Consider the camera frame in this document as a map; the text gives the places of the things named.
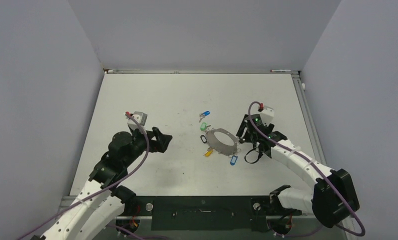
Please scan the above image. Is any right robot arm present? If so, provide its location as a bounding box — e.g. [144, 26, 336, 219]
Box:
[236, 114, 360, 228]

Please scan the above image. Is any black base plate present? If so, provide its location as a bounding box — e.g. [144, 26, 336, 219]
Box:
[116, 195, 302, 232]

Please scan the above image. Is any yellow tagged key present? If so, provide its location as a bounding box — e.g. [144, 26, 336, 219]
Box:
[203, 149, 214, 157]

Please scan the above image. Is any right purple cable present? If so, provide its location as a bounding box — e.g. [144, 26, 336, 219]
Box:
[247, 101, 366, 238]

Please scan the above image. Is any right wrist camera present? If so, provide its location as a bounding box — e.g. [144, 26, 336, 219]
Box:
[258, 103, 275, 127]

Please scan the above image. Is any black tagged key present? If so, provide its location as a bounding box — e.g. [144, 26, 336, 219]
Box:
[200, 135, 208, 144]

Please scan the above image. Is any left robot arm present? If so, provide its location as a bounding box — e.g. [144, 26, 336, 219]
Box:
[31, 127, 173, 240]

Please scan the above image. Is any purple cable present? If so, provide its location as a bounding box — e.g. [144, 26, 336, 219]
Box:
[247, 101, 366, 238]
[16, 112, 150, 240]

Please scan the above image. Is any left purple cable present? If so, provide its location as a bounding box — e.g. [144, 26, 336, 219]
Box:
[16, 112, 150, 240]

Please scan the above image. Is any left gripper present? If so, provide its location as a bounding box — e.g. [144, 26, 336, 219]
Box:
[124, 126, 171, 167]

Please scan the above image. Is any aluminium frame rail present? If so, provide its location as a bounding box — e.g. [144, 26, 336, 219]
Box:
[291, 71, 353, 220]

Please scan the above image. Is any metal key ring plate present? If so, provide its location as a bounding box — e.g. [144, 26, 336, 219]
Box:
[205, 128, 239, 156]

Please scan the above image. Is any blue tagged key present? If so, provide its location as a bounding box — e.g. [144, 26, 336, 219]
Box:
[199, 111, 210, 122]
[230, 155, 238, 166]

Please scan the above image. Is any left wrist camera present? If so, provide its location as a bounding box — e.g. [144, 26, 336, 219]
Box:
[125, 111, 148, 131]

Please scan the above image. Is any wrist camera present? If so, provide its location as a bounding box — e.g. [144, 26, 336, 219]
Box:
[125, 111, 148, 131]
[258, 103, 275, 127]

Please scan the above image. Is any green tagged key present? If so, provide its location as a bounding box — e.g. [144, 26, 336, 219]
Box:
[200, 122, 210, 132]

